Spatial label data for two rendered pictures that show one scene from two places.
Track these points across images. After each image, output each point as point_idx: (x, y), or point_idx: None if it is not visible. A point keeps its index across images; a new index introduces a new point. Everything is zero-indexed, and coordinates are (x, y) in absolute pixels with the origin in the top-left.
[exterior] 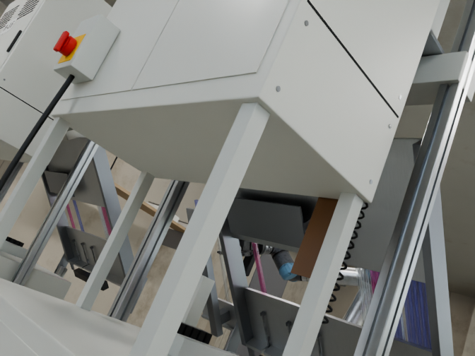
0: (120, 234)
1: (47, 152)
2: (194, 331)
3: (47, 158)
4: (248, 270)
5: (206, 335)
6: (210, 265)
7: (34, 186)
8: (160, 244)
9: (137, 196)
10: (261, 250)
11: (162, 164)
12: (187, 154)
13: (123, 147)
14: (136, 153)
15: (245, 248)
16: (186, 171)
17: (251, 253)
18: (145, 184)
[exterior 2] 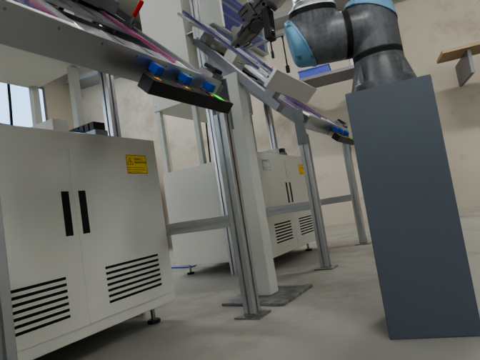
0: (73, 110)
1: (32, 105)
2: (80, 128)
3: (33, 108)
4: (266, 32)
5: (89, 125)
6: (225, 64)
7: (36, 123)
8: (107, 93)
9: (69, 83)
10: (266, 3)
11: (22, 63)
12: None
13: (29, 73)
14: (28, 70)
15: (246, 20)
16: (10, 56)
17: (253, 17)
18: (68, 73)
